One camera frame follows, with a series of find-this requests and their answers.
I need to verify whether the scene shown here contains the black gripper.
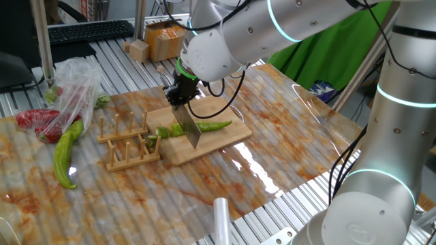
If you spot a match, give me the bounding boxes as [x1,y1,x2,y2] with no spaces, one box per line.
[162,72,202,108]

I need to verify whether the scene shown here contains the steel cleaver knife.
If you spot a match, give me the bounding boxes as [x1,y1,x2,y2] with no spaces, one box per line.
[159,73,203,150]

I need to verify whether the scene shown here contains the long green chili pepper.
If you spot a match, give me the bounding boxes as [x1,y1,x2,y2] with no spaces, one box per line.
[196,119,234,133]

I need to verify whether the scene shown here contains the plastic bag of peppers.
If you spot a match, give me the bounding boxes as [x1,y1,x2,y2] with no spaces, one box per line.
[94,93,112,110]

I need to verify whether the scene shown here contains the curved green chili pepper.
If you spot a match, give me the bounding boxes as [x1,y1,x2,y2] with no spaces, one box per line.
[52,119,84,191]

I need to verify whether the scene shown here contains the red chili pepper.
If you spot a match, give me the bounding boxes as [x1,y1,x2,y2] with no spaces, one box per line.
[33,114,82,144]
[15,108,61,130]

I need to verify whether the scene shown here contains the cut green pepper chunk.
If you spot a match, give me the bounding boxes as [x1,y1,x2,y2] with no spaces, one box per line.
[170,122,187,138]
[155,126,172,140]

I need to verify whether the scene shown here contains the wooden cutting board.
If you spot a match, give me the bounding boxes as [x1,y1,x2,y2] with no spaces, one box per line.
[144,94,253,167]

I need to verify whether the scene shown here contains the cardboard box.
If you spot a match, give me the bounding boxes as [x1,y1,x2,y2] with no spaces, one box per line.
[143,19,188,63]

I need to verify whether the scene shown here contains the large wooden block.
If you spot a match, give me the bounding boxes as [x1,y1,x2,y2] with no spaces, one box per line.
[128,39,151,64]

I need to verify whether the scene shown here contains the wooden peg rack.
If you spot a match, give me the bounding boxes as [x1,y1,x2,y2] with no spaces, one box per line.
[97,111,161,173]

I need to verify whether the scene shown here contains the clear plastic bag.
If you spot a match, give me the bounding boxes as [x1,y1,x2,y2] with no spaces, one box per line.
[13,56,112,144]

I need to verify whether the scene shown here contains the marble pattern plastic mat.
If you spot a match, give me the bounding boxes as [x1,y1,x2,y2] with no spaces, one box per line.
[0,63,364,245]

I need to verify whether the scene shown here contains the black keyboard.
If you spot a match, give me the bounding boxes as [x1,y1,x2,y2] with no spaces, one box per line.
[47,19,136,46]

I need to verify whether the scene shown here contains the chopped green pepper pieces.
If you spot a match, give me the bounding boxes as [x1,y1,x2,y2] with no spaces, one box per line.
[43,84,59,105]

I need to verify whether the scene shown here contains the white plastic film roll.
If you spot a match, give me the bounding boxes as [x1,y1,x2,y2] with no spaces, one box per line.
[213,197,232,245]

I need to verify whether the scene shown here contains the blue patterned cloth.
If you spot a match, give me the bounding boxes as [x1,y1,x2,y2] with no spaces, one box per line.
[308,80,337,103]

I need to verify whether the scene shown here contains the green cloth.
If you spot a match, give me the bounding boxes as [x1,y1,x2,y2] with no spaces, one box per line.
[267,1,392,91]

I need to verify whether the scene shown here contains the black computer monitor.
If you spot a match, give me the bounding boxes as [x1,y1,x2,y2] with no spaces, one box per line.
[0,0,45,90]

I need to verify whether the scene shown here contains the black camera cable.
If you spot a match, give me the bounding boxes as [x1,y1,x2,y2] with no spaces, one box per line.
[162,0,253,120]

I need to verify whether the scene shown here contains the aluminium frame post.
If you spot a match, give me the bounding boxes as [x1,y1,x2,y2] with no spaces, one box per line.
[133,0,147,42]
[332,6,399,113]
[29,0,56,84]

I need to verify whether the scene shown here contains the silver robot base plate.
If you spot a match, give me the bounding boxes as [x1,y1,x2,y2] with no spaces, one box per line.
[258,227,297,245]

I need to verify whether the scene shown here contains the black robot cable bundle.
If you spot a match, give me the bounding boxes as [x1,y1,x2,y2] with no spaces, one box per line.
[327,124,369,207]

